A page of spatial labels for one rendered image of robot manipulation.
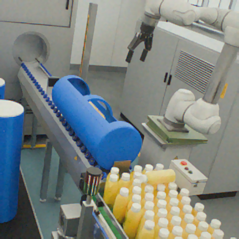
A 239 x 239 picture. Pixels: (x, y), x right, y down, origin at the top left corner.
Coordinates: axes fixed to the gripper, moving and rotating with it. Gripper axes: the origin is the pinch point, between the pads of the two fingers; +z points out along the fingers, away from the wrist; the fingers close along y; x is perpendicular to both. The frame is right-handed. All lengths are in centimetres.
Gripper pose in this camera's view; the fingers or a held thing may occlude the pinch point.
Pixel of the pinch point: (135, 59)
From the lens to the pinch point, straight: 200.3
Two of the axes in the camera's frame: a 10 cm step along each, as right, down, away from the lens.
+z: -2.9, 8.1, 5.1
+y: 6.7, -2.1, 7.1
